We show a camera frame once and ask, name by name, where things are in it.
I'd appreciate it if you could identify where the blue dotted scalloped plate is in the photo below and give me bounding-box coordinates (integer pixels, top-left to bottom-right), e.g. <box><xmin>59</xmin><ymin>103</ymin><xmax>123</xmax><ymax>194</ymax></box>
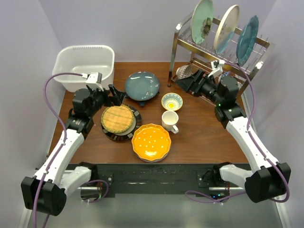
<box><xmin>135</xmin><ymin>150</ymin><xmax>169</xmax><ymax>163</ymax></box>

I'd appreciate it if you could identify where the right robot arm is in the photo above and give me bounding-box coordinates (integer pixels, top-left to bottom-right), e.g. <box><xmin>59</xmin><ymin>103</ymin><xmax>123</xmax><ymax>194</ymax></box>
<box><xmin>176</xmin><ymin>70</ymin><xmax>291</xmax><ymax>203</ymax></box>

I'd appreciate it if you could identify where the mint flower plate in rack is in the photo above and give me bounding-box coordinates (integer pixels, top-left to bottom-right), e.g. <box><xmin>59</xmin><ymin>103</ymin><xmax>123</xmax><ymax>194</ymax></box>
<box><xmin>190</xmin><ymin>0</ymin><xmax>214</xmax><ymax>44</ymax></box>

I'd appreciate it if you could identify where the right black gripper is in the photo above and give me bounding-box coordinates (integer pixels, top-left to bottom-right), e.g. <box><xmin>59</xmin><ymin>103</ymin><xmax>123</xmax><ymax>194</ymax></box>
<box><xmin>175</xmin><ymin>69</ymin><xmax>223</xmax><ymax>106</ymax></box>

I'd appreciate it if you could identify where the white ceramic mug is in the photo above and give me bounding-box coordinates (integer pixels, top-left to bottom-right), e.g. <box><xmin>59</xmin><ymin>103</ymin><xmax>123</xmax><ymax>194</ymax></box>
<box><xmin>161</xmin><ymin>110</ymin><xmax>179</xmax><ymax>134</ymax></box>

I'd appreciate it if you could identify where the black patterned rim plate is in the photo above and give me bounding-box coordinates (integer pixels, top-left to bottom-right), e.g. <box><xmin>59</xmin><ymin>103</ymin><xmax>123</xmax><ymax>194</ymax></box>
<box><xmin>101</xmin><ymin>105</ymin><xmax>142</xmax><ymax>142</ymax></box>

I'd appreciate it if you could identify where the orange dotted scalloped plate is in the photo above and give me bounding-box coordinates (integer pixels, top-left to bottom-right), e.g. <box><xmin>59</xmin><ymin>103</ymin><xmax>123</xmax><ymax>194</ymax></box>
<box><xmin>132</xmin><ymin>123</ymin><xmax>171</xmax><ymax>162</ymax></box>

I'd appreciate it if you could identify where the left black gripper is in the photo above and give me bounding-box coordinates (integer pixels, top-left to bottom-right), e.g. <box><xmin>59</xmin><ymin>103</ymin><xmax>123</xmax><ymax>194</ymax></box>
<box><xmin>87</xmin><ymin>84</ymin><xmax>125</xmax><ymax>117</ymax></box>

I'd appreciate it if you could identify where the yellow teal patterned bowl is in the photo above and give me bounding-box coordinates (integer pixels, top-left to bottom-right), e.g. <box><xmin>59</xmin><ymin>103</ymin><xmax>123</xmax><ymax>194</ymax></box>
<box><xmin>161</xmin><ymin>93</ymin><xmax>183</xmax><ymax>111</ymax></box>

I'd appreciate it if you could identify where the woven straw round mat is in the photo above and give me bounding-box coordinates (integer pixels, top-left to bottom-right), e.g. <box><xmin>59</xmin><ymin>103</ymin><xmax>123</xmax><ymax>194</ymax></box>
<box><xmin>101</xmin><ymin>104</ymin><xmax>133</xmax><ymax>133</ymax></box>

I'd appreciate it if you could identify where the blue-grey blossom plate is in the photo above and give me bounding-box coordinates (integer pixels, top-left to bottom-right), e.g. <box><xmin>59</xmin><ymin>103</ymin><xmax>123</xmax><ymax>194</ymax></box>
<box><xmin>125</xmin><ymin>71</ymin><xmax>160</xmax><ymax>101</ymax></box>

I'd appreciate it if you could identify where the steel dish rack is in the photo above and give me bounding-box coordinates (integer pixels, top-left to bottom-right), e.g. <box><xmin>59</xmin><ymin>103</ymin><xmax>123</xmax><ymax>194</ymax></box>
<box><xmin>167</xmin><ymin>16</ymin><xmax>276</xmax><ymax>122</ymax></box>

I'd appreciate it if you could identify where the white plastic bin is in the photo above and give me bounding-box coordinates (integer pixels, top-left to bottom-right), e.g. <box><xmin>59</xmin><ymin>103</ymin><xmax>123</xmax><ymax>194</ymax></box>
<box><xmin>52</xmin><ymin>45</ymin><xmax>115</xmax><ymax>89</ymax></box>

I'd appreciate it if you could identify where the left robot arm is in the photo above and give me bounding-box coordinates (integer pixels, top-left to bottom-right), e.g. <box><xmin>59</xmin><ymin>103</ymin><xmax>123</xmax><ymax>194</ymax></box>
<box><xmin>21</xmin><ymin>85</ymin><xmax>126</xmax><ymax>216</ymax></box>

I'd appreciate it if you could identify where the brown patterned bowl in rack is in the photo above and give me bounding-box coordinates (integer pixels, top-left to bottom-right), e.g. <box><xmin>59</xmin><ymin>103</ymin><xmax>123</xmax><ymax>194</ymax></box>
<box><xmin>176</xmin><ymin>65</ymin><xmax>192</xmax><ymax>80</ymax></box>

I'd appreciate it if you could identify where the teal scalloped plate in rack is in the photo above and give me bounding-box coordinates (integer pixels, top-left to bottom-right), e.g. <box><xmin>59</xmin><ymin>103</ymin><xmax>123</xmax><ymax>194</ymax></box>
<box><xmin>236</xmin><ymin>15</ymin><xmax>259</xmax><ymax>67</ymax></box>

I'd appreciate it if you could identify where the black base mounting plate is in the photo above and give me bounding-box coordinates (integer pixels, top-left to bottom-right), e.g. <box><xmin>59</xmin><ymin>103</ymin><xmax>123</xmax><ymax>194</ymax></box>
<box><xmin>79</xmin><ymin>163</ymin><xmax>243</xmax><ymax>200</ymax></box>

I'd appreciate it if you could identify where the beige blue plate in rack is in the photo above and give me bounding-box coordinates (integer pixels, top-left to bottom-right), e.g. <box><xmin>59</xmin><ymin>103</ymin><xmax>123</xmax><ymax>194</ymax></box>
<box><xmin>213</xmin><ymin>5</ymin><xmax>240</xmax><ymax>55</ymax></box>

